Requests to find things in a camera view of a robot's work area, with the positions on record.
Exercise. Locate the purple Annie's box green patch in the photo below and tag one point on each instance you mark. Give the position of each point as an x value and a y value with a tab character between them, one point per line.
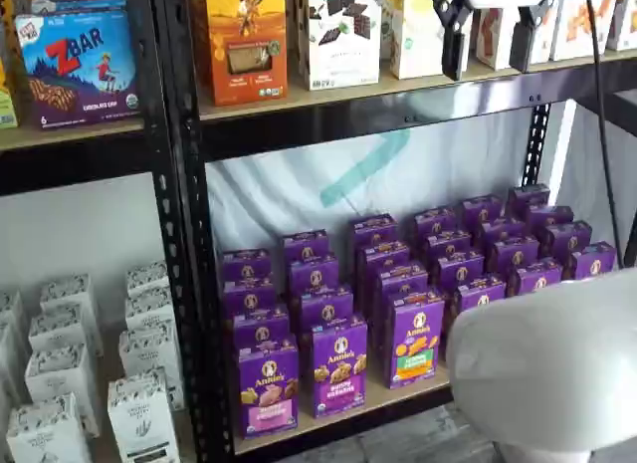
373	229
402	279
417	343
385	256

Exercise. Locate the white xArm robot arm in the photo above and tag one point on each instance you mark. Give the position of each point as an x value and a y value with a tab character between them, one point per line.
547	358

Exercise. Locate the orange graham cracker box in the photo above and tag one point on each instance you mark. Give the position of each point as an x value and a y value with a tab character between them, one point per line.
246	45

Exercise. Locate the Simple Mills almond bar box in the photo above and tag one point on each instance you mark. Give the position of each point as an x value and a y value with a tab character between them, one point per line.
418	45

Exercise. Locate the purple Annie's box mixed bunnies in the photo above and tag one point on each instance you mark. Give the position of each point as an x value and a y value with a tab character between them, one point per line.
340	373
326	308
305	244
313	276

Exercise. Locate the purple ZBar snack box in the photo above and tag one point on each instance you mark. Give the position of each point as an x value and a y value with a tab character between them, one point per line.
74	69

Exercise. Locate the yellow Bobo's snack box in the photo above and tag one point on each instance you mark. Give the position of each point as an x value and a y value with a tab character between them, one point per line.
6	109

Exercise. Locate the white cracker box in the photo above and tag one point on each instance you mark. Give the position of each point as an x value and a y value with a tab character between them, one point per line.
624	20

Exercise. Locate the black metal shelf rack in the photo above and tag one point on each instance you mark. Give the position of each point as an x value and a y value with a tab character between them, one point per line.
74	164
298	134

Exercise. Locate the cheddar pretzel crackers box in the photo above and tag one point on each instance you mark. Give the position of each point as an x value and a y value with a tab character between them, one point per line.
490	40

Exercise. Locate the Simple Mills sweet thins box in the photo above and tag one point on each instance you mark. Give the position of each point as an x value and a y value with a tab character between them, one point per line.
343	50

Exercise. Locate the purple Annie's box brown bunnies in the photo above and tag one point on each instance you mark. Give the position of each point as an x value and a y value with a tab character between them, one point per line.
481	209
515	254
500	229
535	276

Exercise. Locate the white backdrop sheet teal mark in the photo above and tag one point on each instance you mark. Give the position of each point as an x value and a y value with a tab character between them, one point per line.
298	194

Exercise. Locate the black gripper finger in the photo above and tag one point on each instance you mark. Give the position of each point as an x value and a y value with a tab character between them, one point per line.
453	45
521	47

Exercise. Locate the sea salt pretzel crackers box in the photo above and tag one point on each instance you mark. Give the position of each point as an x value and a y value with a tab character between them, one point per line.
582	25

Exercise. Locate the blue snack box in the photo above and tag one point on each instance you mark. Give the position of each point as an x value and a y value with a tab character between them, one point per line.
79	0

